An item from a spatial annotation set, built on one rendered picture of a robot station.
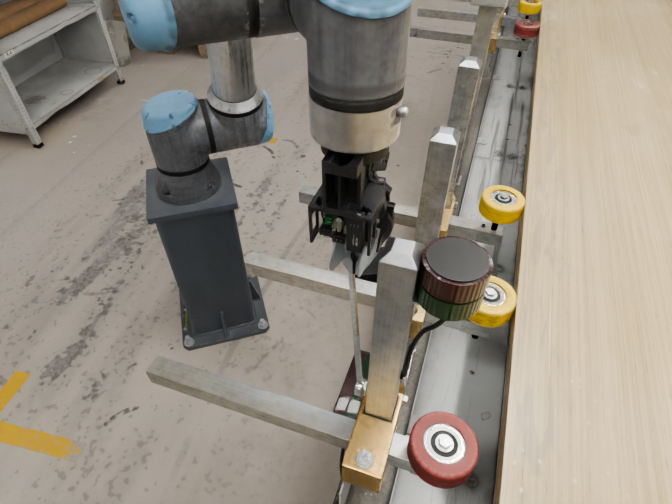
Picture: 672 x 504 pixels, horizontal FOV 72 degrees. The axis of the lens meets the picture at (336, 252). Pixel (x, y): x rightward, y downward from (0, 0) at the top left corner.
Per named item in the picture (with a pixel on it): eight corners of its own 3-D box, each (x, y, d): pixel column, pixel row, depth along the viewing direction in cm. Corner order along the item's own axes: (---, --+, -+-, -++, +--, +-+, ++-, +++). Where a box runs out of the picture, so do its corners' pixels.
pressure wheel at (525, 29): (520, 50, 166) (530, 16, 158) (535, 59, 161) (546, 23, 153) (502, 54, 164) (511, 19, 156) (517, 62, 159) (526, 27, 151)
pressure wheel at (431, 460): (394, 498, 60) (403, 462, 52) (408, 440, 65) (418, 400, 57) (456, 520, 58) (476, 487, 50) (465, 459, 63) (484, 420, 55)
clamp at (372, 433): (340, 480, 59) (341, 464, 56) (370, 389, 68) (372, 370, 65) (383, 496, 58) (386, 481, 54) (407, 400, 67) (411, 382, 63)
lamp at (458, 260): (393, 400, 54) (415, 272, 39) (404, 360, 57) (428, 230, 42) (443, 415, 52) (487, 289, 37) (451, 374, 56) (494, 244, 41)
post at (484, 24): (440, 188, 123) (476, 4, 92) (443, 178, 127) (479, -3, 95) (457, 191, 122) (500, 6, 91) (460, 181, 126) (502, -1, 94)
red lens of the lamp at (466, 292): (412, 292, 40) (415, 275, 39) (426, 247, 44) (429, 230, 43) (483, 310, 39) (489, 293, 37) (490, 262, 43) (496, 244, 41)
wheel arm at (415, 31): (402, 38, 170) (403, 26, 167) (404, 35, 172) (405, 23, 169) (526, 53, 159) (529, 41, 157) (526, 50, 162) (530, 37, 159)
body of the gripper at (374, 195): (307, 246, 53) (301, 154, 45) (332, 203, 59) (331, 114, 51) (372, 261, 51) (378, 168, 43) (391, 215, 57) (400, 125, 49)
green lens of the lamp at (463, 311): (409, 311, 42) (412, 295, 40) (422, 265, 46) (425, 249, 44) (477, 328, 40) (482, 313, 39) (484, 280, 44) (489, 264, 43)
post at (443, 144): (395, 350, 92) (430, 134, 58) (399, 336, 94) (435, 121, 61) (413, 355, 91) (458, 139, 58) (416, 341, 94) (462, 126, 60)
